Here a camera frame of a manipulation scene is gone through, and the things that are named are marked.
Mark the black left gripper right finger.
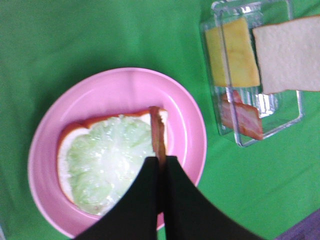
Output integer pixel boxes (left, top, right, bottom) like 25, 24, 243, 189
163, 156, 262, 240

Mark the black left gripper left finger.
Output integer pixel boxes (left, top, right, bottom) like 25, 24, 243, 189
75, 157, 159, 240

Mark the green toy lettuce leaf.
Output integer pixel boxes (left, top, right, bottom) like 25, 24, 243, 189
65, 114, 155, 216

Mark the toy ham slice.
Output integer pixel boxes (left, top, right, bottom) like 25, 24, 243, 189
149, 106, 166, 170

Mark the toy bread slice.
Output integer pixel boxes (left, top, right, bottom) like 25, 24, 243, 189
56, 108, 169, 217
252, 15, 320, 95

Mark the wavy toy bacon strip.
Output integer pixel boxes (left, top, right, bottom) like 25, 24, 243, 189
220, 90, 263, 141

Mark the yellow toy cheese slice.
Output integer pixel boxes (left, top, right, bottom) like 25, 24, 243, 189
205, 17, 260, 88

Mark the pink round plate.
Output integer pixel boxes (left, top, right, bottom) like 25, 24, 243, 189
28, 67, 207, 238

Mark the right clear plastic tray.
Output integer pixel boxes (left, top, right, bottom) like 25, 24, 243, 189
200, 0, 305, 148

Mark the green tablecloth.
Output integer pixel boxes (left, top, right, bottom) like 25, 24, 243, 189
0, 0, 320, 240

